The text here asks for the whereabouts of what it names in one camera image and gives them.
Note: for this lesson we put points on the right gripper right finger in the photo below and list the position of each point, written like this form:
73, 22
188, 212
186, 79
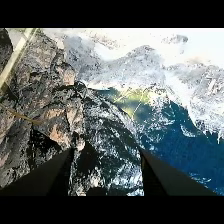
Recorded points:
163, 181

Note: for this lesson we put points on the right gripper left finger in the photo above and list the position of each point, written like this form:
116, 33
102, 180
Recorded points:
50, 180

